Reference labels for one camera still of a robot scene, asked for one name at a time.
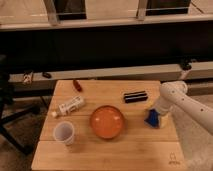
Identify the black striped block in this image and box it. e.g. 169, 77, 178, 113
123, 91, 148, 103

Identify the small black object on ledge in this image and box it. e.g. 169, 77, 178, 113
42, 72, 52, 79

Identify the small red object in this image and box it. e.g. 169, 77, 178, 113
73, 80, 82, 92

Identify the patterned object on ledge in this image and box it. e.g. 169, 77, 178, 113
22, 72, 34, 84

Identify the black office chair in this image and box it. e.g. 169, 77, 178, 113
0, 54, 43, 155

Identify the white tube bottle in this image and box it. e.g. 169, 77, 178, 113
51, 96, 85, 118

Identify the black clamp on ledge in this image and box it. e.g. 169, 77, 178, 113
180, 60, 196, 71

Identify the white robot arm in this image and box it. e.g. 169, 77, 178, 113
152, 81, 213, 135

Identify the translucent plastic cup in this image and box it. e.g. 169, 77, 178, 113
53, 121, 75, 145

